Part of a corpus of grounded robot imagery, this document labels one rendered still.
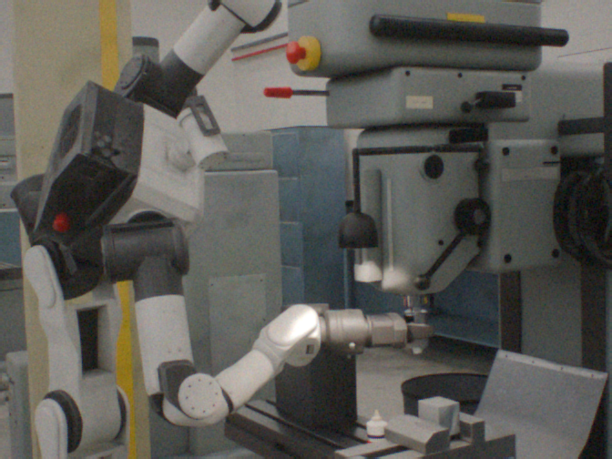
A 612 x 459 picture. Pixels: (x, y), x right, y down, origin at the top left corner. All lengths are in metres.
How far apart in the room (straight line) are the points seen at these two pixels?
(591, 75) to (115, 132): 0.97
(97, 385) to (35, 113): 1.39
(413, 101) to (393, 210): 0.21
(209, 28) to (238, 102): 9.73
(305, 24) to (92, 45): 1.72
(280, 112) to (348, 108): 8.93
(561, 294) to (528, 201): 0.29
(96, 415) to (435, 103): 1.00
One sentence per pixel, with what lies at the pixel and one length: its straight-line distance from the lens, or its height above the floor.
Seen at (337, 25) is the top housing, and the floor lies 1.80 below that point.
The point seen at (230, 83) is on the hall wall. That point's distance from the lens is 11.66.
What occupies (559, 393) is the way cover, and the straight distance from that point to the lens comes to 1.98.
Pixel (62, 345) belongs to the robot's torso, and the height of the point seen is 1.19.
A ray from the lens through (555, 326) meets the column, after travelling 2.01.
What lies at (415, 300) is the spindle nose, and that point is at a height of 1.29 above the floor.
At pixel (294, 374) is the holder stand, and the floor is 1.07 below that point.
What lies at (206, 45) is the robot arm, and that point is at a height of 1.81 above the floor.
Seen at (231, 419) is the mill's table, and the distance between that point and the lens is 2.28.
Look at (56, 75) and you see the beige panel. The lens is 3.23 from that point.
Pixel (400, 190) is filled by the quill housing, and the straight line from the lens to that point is 1.63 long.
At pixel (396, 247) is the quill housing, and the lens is 1.64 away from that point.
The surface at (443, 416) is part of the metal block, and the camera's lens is 1.72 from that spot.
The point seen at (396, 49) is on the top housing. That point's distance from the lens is 1.57.
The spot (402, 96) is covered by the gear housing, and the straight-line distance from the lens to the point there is 1.58.
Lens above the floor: 1.55
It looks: 4 degrees down
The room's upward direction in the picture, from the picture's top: 2 degrees counter-clockwise
